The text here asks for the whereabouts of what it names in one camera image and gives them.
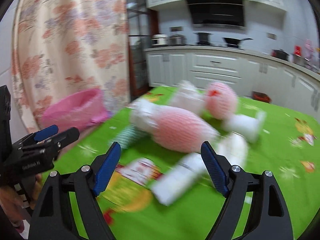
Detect paper cup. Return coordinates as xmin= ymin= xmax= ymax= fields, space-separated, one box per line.
xmin=215 ymin=132 xmax=249 ymax=168

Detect white foam wrap piece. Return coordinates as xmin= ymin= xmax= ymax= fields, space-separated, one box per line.
xmin=151 ymin=153 xmax=207 ymax=206

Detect green striped cloth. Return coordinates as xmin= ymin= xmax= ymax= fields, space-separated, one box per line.
xmin=110 ymin=125 xmax=148 ymax=150

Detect white L-shaped foam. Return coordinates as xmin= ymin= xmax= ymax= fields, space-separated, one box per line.
xmin=222 ymin=111 xmax=267 ymax=143

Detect long pink foam net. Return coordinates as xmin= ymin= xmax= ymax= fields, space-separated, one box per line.
xmin=152 ymin=106 xmax=220 ymax=153

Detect round pink foam net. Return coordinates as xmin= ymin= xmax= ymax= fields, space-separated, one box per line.
xmin=204 ymin=82 xmax=238 ymax=120

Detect white plastic bag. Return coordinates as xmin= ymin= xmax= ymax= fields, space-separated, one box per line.
xmin=168 ymin=80 xmax=205 ymax=116

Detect pink bag trash bin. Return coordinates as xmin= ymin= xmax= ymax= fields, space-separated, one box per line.
xmin=40 ymin=88 xmax=110 ymax=132

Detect person's left hand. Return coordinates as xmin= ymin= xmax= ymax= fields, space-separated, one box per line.
xmin=1 ymin=174 xmax=42 ymax=224

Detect small red floor bin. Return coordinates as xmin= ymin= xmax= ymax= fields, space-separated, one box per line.
xmin=252 ymin=91 xmax=272 ymax=103

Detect floral curtain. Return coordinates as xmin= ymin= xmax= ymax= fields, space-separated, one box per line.
xmin=11 ymin=0 xmax=130 ymax=132

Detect white lower cabinets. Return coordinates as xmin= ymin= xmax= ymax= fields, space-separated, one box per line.
xmin=145 ymin=46 xmax=319 ymax=120

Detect black frying pan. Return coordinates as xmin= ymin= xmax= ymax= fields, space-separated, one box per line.
xmin=223 ymin=37 xmax=252 ymax=49

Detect black casserole pot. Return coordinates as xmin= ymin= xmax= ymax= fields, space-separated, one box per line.
xmin=271 ymin=49 xmax=289 ymax=61

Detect black stock pot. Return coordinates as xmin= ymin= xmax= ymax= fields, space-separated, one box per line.
xmin=196 ymin=32 xmax=212 ymax=46

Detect steel pressure cooker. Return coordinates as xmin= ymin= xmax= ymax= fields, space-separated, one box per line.
xmin=169 ymin=34 xmax=186 ymax=46

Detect white rice cooker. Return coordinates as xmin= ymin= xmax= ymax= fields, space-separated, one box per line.
xmin=151 ymin=34 xmax=168 ymax=47

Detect wooden glass door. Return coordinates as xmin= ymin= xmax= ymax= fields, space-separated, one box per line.
xmin=126 ymin=0 xmax=159 ymax=99

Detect pink thermos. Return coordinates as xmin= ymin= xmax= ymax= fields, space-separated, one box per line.
xmin=304 ymin=39 xmax=314 ymax=61

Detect black range hood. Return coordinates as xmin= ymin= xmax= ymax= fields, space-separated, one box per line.
xmin=186 ymin=0 xmax=245 ymax=29

